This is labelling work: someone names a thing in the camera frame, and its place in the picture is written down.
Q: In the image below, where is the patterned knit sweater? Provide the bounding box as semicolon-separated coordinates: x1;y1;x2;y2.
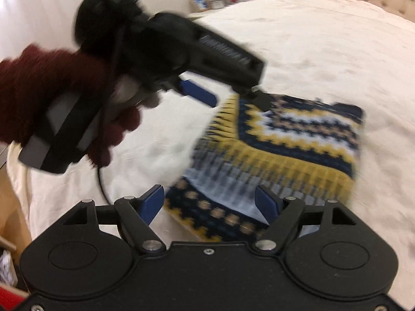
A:
165;95;364;242

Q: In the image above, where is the left hand in red glove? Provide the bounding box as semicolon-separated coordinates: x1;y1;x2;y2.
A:
1;45;140;174

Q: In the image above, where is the cream bed cover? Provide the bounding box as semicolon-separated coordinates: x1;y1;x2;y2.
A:
5;0;415;308

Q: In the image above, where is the clutter at bedside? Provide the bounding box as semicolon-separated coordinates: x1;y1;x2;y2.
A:
0;250;18;287

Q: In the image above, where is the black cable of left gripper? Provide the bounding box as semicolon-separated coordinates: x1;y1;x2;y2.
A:
96;164;116;205

